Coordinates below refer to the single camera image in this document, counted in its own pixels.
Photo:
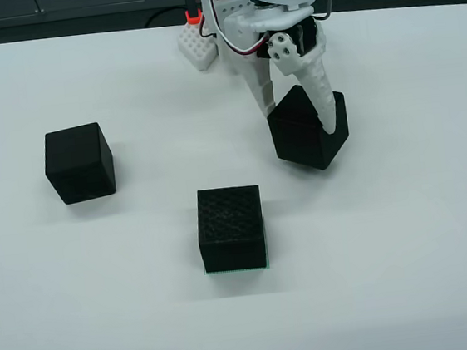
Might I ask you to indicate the smooth black cube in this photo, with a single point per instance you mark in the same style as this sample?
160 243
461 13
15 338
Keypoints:
297 143
77 162

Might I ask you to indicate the black cube with rough face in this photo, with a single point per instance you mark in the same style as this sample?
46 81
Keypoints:
231 233

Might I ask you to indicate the orange black table clamp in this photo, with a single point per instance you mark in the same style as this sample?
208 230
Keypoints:
193 17

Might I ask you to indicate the green striped square marker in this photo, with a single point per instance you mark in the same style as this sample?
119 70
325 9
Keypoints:
237 270

